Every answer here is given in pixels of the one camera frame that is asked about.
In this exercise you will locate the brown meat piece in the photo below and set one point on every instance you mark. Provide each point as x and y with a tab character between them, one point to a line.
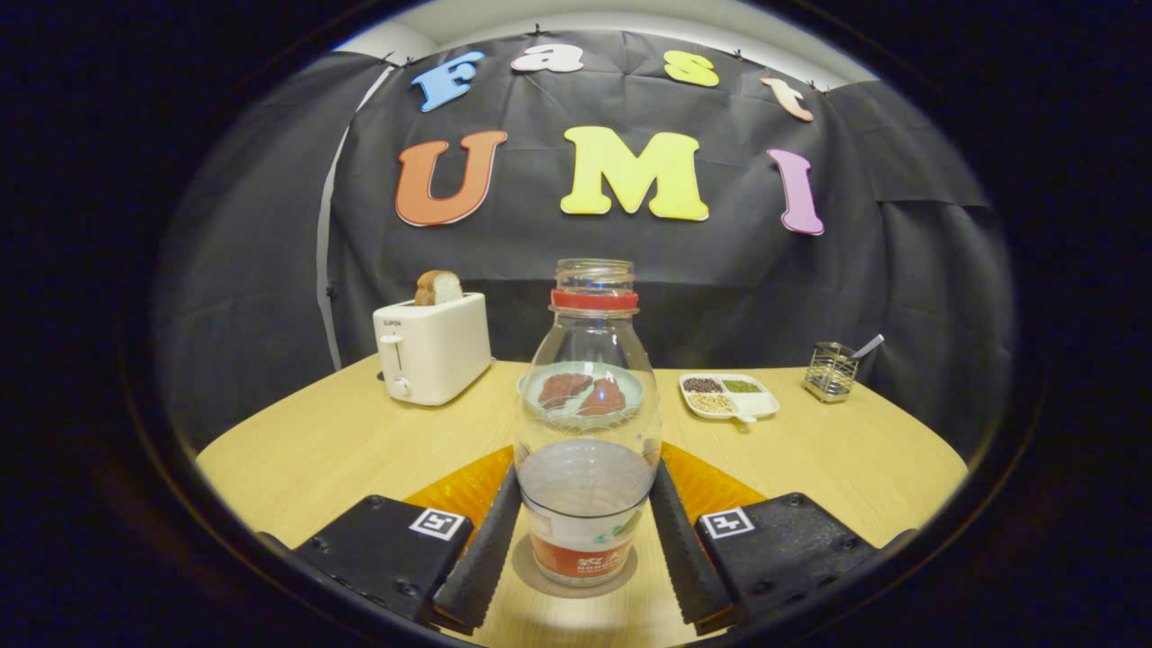
605	398
565	389

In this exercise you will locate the clear plastic juice bottle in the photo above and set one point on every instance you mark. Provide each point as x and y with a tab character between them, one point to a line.
585	486

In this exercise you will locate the white toaster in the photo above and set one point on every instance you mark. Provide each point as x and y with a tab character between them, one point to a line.
436	351

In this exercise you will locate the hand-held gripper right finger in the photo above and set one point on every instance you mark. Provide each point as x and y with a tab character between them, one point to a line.
686	558

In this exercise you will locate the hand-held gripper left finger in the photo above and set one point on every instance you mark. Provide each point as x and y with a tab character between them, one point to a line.
486	558

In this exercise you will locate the pale green plate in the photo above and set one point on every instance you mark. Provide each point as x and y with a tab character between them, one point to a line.
537	385

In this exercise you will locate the wooden table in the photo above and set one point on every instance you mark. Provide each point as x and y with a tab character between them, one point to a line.
342	450

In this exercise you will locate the white divided grain dish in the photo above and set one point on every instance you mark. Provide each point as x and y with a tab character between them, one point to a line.
760	402

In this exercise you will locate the bread slice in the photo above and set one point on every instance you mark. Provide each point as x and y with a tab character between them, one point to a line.
439	288

